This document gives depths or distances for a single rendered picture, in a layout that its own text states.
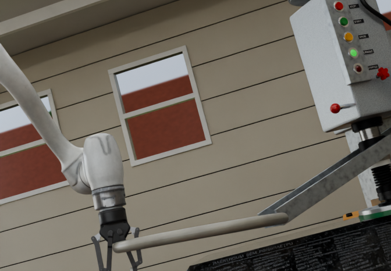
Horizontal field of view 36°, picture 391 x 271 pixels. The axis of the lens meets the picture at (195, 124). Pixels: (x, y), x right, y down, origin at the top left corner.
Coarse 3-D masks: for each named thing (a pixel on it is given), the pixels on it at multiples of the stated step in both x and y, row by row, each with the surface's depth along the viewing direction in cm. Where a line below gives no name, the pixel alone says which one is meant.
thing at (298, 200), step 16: (384, 144) 187; (352, 160) 182; (368, 160) 184; (320, 176) 190; (336, 176) 179; (352, 176) 181; (304, 192) 174; (320, 192) 176; (272, 208) 181; (288, 208) 171; (304, 208) 173
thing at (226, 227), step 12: (264, 216) 150; (276, 216) 153; (288, 216) 163; (192, 228) 144; (204, 228) 143; (216, 228) 143; (228, 228) 144; (240, 228) 145; (252, 228) 147; (132, 240) 150; (144, 240) 147; (156, 240) 145; (168, 240) 144; (180, 240) 143; (120, 252) 157
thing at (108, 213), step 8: (120, 208) 163; (104, 216) 162; (112, 216) 162; (120, 216) 162; (104, 224) 163; (112, 224) 164; (120, 224) 164; (128, 224) 164; (104, 232) 163; (128, 232) 164; (112, 240) 163; (120, 240) 163
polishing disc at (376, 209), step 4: (368, 208) 194; (372, 208) 189; (376, 208) 183; (380, 208) 182; (384, 208) 181; (388, 208) 181; (360, 212) 189; (364, 212) 186; (368, 212) 185; (372, 212) 184; (376, 212) 182
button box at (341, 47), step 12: (324, 0) 185; (336, 0) 186; (324, 12) 186; (336, 12) 185; (348, 12) 186; (336, 24) 184; (336, 36) 183; (336, 48) 184; (348, 48) 183; (360, 48) 185; (348, 60) 182; (360, 60) 184; (348, 72) 181; (348, 84) 182
